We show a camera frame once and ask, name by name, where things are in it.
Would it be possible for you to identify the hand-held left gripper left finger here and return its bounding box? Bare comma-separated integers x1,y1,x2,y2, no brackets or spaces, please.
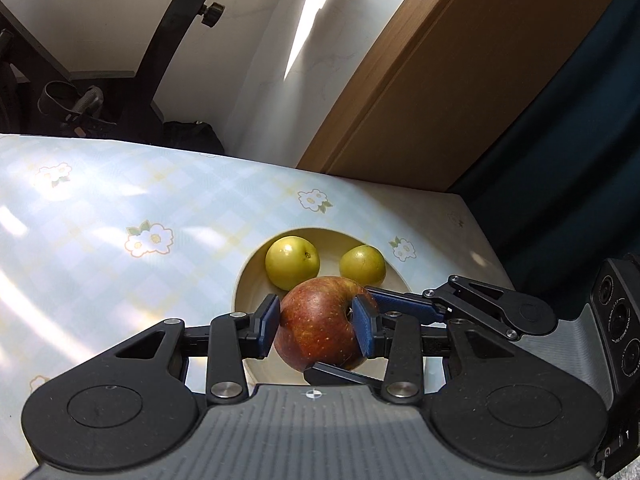
107,294,282,406

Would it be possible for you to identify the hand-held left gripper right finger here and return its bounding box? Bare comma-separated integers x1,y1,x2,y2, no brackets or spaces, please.
351,294,523,405

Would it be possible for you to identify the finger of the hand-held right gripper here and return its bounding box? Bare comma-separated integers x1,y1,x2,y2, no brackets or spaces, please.
302,360,385,387
364,275,557,342

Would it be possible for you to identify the cream round plate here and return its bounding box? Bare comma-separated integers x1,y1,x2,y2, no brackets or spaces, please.
231,226,422,387

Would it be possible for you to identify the red apple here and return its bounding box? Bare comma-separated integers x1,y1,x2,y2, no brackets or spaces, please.
272,276,382,372

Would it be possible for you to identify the yellow-green round fruit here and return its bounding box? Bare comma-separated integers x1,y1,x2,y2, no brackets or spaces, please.
265,236,321,291
339,245,387,284

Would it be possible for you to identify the dark blue curtain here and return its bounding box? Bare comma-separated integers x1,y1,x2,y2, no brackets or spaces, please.
449,0,640,321

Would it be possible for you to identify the black bag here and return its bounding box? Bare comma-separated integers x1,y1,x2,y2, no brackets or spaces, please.
162,120,226,156

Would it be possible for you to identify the wooden door panel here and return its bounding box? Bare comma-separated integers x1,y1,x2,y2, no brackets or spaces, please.
297,0,623,194

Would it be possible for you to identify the black stand column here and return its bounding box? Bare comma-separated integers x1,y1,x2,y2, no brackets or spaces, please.
134,0,238,142

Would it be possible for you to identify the black clamp knob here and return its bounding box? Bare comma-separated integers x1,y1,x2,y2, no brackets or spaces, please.
201,2,226,29

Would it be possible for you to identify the black strapped pedal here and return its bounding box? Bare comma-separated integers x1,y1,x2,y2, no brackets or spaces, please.
37,80,119,138

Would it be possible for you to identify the black equipment frame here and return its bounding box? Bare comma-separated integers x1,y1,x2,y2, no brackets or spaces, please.
0,27,36,134

